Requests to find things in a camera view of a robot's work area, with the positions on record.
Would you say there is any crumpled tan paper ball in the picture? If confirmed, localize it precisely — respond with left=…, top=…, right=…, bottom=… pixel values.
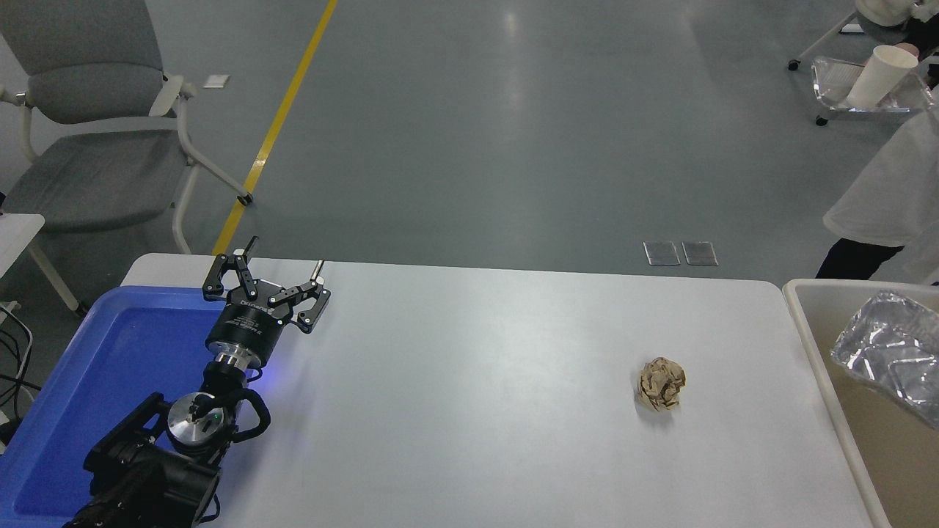
left=635, top=357, right=687, bottom=411

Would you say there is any white paper cup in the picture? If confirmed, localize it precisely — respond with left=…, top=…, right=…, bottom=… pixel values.
left=846, top=45, right=919, bottom=111

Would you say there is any large pale bin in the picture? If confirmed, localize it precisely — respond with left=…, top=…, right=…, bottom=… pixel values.
left=782, top=279, right=939, bottom=528

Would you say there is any small white side table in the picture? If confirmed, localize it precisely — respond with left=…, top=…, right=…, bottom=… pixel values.
left=0, top=213, right=83, bottom=316

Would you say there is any foil plate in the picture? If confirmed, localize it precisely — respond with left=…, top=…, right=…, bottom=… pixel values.
left=830, top=290, right=939, bottom=430

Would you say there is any person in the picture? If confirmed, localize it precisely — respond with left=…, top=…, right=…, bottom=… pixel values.
left=816, top=0, right=939, bottom=287

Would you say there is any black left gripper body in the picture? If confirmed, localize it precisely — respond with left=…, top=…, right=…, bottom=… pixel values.
left=205, top=282, right=291, bottom=362

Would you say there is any white chair on castors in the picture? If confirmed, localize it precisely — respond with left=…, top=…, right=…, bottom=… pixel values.
left=788, top=0, right=918, bottom=127

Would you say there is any black cable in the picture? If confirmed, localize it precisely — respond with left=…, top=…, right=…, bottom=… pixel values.
left=0, top=304, right=34, bottom=430

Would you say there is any grey office chair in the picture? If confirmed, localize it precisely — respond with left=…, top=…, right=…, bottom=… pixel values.
left=0, top=0, right=255, bottom=256

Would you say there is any shiny foil tray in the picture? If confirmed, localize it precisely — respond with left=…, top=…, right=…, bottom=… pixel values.
left=811, top=56, right=936, bottom=114

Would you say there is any blue plastic tray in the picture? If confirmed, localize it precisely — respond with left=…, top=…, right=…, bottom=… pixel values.
left=0, top=286, right=263, bottom=523

